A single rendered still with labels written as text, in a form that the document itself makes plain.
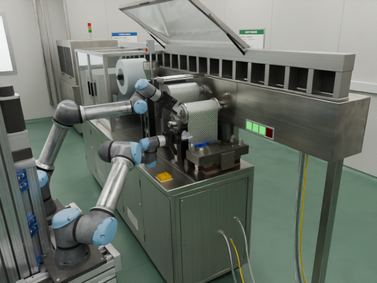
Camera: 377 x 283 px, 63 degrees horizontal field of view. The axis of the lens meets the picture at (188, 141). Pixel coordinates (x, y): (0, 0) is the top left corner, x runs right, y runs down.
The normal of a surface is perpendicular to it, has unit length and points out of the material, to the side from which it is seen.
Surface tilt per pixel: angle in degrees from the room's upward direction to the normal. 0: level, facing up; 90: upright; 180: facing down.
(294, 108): 90
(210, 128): 90
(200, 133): 90
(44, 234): 90
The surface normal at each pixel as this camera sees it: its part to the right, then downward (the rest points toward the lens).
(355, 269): -0.02, -0.94
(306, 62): -0.87, 0.18
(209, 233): 0.50, 0.28
